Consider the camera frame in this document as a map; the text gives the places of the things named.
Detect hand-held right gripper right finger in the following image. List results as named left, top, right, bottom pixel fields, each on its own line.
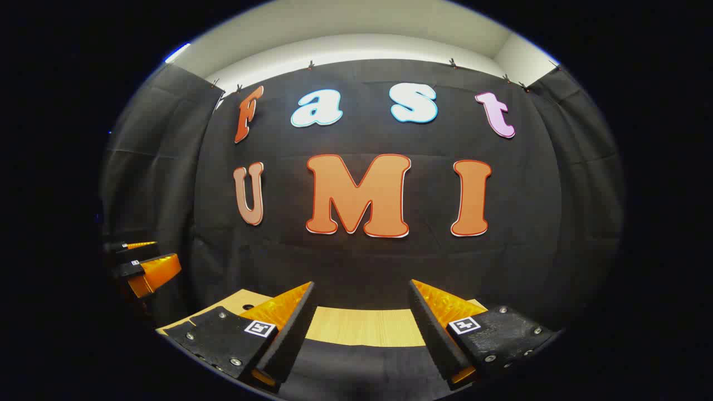
left=408, top=278, right=560, bottom=390

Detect black backdrop cloth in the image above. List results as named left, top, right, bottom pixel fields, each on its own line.
left=99, top=58, right=624, bottom=346

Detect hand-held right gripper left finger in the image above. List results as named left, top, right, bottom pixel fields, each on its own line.
left=162, top=281, right=318, bottom=389

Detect ceiling light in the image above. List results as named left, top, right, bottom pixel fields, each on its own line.
left=164, top=42, right=192, bottom=63

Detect dark grey jeans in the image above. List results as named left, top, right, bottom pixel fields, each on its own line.
left=279, top=338, right=463, bottom=399

